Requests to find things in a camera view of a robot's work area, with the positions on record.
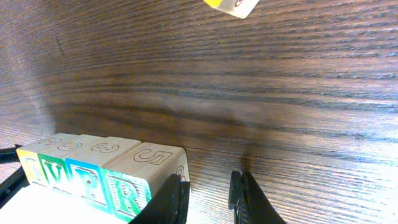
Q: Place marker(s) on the green V block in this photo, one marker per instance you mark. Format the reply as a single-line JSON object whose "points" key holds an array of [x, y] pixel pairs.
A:
{"points": [[52, 153]]}

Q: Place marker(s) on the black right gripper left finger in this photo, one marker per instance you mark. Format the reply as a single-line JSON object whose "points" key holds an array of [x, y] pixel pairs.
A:
{"points": [[169, 205]]}

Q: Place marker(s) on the green R block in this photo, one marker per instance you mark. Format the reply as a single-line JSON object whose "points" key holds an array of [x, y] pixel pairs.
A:
{"points": [[136, 176]]}

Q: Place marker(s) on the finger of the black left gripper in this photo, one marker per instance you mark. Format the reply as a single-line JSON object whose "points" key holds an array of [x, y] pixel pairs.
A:
{"points": [[13, 178]]}

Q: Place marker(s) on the blue P block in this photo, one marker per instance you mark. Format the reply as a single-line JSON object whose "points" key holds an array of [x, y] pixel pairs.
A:
{"points": [[86, 165]]}

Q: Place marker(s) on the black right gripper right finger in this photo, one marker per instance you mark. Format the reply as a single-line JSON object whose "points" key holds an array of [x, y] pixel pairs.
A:
{"points": [[249, 203]]}

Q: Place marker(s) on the yellow block with umbrella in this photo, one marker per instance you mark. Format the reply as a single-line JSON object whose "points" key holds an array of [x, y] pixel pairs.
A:
{"points": [[237, 8]]}

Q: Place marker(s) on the yellow C block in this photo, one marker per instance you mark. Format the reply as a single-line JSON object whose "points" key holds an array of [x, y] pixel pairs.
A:
{"points": [[28, 156]]}

